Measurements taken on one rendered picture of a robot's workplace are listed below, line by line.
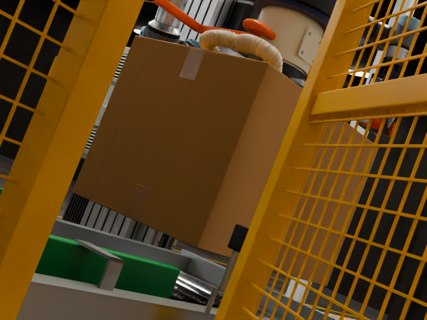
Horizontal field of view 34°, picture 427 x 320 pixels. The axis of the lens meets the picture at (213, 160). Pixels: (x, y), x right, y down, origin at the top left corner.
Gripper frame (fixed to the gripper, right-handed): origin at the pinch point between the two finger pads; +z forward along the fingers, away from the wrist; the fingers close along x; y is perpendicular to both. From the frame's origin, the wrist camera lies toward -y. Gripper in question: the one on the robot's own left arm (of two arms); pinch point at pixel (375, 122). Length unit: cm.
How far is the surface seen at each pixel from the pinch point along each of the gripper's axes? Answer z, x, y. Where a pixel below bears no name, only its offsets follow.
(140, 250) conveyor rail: 64, -30, 50
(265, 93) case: 19, 22, 88
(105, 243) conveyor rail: 64, -29, 64
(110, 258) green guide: 57, 33, 123
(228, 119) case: 26, 18, 91
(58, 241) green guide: 58, 26, 127
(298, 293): 83, -164, -279
